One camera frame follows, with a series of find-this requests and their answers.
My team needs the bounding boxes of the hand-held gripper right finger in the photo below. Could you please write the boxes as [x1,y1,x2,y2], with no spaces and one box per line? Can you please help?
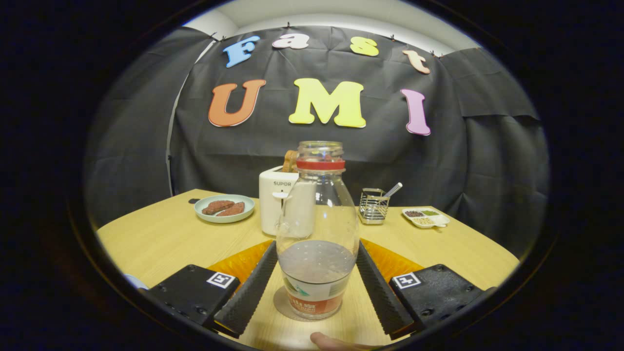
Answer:
[356,238,495,340]

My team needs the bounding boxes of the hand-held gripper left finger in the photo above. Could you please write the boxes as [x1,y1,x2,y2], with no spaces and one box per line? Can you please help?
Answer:
[141,239,278,338]

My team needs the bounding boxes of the round brown coaster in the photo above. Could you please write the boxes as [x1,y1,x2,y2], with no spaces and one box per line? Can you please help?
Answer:
[273,285,342,322]

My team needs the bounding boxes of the clear plastic juice bottle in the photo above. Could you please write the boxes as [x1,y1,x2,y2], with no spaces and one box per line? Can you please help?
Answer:
[275,140,360,321]

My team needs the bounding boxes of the white cup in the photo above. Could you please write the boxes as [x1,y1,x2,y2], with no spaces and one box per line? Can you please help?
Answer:
[123,273,150,291]

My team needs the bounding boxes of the light green plate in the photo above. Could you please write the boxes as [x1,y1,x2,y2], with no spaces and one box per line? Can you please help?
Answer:
[194,194,255,224]

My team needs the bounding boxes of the white divided seasoning dish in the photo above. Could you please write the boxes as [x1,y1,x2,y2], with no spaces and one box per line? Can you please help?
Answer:
[402,207,450,229]

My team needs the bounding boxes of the dark brown bread slice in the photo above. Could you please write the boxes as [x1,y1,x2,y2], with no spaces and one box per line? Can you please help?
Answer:
[216,202,246,217]
[202,200,235,215]

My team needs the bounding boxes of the wooden table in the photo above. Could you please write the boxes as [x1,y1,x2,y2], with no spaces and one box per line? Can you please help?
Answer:
[97,189,521,351]

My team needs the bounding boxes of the white toaster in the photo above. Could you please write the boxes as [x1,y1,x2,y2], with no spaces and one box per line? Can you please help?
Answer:
[258,166,316,238]

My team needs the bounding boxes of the metal wire basket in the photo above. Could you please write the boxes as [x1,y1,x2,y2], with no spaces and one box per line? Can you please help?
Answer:
[359,188,390,225]

